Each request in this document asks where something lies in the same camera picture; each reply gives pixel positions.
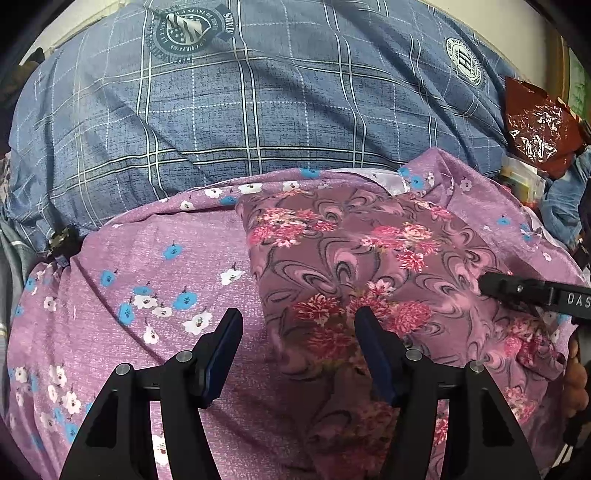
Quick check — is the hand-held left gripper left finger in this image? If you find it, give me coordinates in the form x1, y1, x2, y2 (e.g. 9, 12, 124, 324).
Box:
60, 308, 245, 480

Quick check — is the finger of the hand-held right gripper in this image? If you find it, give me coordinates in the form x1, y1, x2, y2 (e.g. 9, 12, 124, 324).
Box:
478, 272, 555, 317

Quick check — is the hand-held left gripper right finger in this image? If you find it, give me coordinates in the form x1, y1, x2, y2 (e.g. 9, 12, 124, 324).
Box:
353, 306, 542, 480

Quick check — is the mauve floral garment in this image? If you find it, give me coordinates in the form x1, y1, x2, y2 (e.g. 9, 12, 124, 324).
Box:
235, 186, 570, 480

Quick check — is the person's right hand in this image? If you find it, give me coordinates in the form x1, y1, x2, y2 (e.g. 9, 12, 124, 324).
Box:
564, 339, 591, 418

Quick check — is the blue denim cloth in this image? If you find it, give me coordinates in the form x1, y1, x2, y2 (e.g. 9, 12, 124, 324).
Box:
540, 147, 591, 246

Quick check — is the small plastic box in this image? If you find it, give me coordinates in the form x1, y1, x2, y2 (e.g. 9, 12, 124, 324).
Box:
500, 156, 548, 205

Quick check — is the purple flowered bed sheet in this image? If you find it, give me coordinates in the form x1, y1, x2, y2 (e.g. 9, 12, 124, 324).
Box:
7, 147, 588, 480

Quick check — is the red foil bag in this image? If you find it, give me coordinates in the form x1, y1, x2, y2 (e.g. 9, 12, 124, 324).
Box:
503, 76, 591, 180

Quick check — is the black clip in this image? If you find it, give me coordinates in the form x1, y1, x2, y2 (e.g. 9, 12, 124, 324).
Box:
45, 224, 80, 267

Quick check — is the grey cloth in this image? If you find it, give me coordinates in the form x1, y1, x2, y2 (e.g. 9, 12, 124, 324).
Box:
0, 216, 49, 354

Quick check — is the wooden framed picture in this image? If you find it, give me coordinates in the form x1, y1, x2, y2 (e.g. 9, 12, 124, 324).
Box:
545, 25, 591, 118

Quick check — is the blue plaid blanket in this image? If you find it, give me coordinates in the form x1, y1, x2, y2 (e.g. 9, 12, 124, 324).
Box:
8, 0, 525, 254

